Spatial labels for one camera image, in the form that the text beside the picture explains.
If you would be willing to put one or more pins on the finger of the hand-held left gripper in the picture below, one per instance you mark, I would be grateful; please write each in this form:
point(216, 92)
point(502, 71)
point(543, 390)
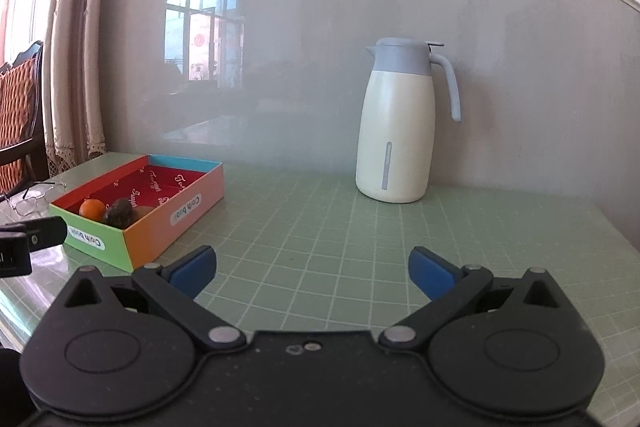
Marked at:
point(47, 232)

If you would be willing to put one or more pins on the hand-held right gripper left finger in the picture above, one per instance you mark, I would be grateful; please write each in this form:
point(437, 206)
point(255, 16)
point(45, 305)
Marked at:
point(192, 269)

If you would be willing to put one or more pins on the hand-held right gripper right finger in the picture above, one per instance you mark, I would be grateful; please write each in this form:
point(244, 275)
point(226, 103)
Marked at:
point(432, 272)

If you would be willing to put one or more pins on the tangerine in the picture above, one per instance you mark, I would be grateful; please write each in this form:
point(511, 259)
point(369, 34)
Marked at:
point(92, 208)

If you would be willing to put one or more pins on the colourful cardboard box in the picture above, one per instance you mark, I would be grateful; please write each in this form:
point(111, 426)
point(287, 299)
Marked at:
point(165, 207)

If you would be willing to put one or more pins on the dark wrinkled passion fruit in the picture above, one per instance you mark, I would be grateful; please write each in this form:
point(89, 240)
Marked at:
point(119, 213)

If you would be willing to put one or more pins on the dark wooden chair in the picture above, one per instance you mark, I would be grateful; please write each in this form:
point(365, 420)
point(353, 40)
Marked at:
point(32, 147)

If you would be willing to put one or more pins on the green grid tablecloth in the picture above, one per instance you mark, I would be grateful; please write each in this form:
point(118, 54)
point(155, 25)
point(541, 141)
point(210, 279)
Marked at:
point(320, 227)

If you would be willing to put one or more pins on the orange patterned cushion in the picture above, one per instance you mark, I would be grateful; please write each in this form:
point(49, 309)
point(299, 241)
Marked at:
point(17, 107)

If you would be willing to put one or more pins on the white thermos jug grey lid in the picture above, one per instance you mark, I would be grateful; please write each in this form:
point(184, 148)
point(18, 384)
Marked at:
point(395, 132)

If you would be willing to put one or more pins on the beige lace curtain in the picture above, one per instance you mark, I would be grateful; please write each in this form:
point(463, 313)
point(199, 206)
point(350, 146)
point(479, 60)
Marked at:
point(70, 57)

